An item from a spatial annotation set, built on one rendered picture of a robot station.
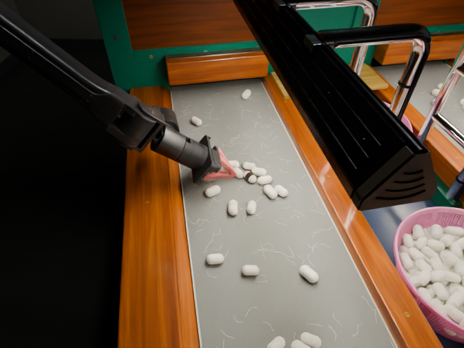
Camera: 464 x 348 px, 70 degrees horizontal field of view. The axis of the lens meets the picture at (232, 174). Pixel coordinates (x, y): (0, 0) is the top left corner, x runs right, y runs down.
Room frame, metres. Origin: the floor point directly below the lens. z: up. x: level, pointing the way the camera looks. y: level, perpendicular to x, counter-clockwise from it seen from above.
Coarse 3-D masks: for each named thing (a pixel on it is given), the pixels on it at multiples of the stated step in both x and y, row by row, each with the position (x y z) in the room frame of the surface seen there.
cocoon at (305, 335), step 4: (304, 332) 0.19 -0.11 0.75; (300, 336) 0.19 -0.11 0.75; (304, 336) 0.19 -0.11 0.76; (308, 336) 0.19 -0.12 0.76; (312, 336) 0.19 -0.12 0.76; (316, 336) 0.19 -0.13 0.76; (304, 340) 0.18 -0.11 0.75; (308, 340) 0.18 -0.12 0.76; (312, 340) 0.18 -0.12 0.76; (316, 340) 0.18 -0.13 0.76; (320, 340) 0.18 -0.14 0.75; (308, 344) 0.18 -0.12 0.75; (312, 344) 0.18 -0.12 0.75; (316, 344) 0.17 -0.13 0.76; (320, 344) 0.18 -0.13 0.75
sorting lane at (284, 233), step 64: (192, 128) 0.73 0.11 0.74; (256, 128) 0.73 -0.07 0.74; (192, 192) 0.50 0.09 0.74; (256, 192) 0.50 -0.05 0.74; (192, 256) 0.34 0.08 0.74; (256, 256) 0.34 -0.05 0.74; (320, 256) 0.34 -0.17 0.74; (256, 320) 0.22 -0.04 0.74; (320, 320) 0.22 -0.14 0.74; (384, 320) 0.22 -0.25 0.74
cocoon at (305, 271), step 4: (300, 268) 0.30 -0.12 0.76; (304, 268) 0.30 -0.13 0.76; (308, 268) 0.30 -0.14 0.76; (300, 272) 0.30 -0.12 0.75; (304, 272) 0.29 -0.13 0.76; (308, 272) 0.29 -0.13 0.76; (312, 272) 0.29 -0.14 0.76; (304, 276) 0.29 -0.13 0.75; (308, 276) 0.29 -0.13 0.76; (312, 276) 0.28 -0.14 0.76; (316, 276) 0.28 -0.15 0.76; (308, 280) 0.28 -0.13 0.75; (312, 280) 0.28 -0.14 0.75; (316, 280) 0.28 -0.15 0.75
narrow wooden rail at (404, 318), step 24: (288, 120) 0.74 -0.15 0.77; (312, 144) 0.64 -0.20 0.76; (312, 168) 0.55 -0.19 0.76; (336, 192) 0.48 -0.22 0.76; (336, 216) 0.41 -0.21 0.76; (360, 216) 0.41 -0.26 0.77; (360, 240) 0.35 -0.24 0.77; (360, 264) 0.31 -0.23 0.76; (384, 264) 0.30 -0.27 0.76; (384, 288) 0.26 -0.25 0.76; (384, 312) 0.22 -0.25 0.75; (408, 312) 0.22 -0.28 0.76; (408, 336) 0.18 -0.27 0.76; (432, 336) 0.18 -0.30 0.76
